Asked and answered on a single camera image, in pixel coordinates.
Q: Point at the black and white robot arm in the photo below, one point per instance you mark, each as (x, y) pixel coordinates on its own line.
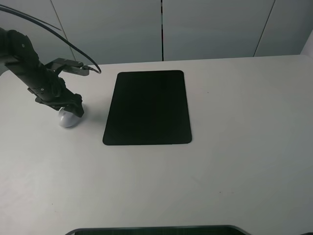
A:
(18, 55)

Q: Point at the white computer mouse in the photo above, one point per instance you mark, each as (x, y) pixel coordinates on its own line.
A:
(67, 119)

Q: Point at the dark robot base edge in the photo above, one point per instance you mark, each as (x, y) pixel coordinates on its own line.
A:
(174, 230)

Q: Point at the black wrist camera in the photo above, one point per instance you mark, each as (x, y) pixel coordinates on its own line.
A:
(65, 65)

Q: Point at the black mouse pad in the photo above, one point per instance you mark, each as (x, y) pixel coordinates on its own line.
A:
(148, 108)

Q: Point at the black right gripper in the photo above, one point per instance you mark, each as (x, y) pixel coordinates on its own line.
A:
(47, 86)

